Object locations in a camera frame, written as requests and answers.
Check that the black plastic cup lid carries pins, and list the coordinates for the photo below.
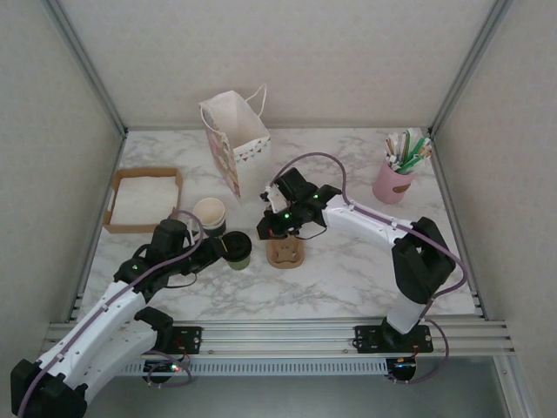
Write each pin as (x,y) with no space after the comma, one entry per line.
(238,244)

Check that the green paper coffee cup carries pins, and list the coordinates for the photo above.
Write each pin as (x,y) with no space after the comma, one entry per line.
(239,263)

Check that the stack of paper cups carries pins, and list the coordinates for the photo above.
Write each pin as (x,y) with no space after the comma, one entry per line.
(209,213)

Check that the brown pulp cup carrier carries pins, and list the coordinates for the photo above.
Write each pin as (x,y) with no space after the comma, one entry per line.
(285,257)

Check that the patterned white paper bag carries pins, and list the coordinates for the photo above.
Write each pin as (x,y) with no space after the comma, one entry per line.
(237,124)

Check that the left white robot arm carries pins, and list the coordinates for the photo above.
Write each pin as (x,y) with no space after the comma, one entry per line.
(109,313)

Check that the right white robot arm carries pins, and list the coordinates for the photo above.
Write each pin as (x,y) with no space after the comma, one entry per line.
(361,222)

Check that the brown cardboard napkin box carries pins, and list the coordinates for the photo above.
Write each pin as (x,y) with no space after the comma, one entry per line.
(130,228)

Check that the white napkin stack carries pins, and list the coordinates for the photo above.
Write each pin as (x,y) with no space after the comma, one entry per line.
(143,198)

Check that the pink straw holder cup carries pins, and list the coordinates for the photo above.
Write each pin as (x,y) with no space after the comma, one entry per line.
(391,183)

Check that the white paper-wrapped straw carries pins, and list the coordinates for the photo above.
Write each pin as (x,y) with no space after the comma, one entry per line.
(407,141)
(426,151)
(390,148)

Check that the small black circuit board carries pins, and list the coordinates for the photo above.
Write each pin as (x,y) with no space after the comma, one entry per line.
(402,370)
(163,368)

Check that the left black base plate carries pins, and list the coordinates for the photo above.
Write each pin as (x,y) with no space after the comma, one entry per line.
(191,337)

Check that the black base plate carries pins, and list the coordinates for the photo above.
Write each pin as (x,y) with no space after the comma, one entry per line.
(367,339)
(191,337)

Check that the aluminium mounting rail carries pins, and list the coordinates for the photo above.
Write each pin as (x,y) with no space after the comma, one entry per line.
(278,337)

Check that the aluminium side rail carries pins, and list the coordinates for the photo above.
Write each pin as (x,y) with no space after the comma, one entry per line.
(77,307)
(478,305)

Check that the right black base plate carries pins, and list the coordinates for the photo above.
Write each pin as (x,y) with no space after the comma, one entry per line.
(367,339)

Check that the aluminium upright frame post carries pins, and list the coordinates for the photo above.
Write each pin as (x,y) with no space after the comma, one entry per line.
(87,65)
(472,65)

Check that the aluminium frame leg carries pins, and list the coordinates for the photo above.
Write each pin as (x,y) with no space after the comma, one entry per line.
(520,392)

